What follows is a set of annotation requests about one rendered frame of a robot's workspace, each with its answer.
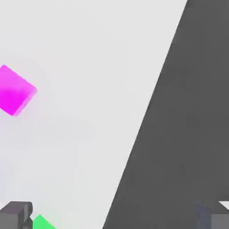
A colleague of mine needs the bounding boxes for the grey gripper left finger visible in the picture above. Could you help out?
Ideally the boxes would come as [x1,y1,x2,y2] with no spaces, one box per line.
[0,201,34,229]

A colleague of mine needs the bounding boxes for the small magenta cube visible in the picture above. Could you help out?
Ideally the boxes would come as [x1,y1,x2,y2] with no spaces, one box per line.
[0,64,38,117]

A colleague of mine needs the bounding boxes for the small green cube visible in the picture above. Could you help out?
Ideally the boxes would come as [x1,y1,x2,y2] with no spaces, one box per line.
[32,214,57,229]

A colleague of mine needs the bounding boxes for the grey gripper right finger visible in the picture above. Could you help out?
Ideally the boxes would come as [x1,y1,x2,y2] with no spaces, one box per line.
[194,200,229,229]

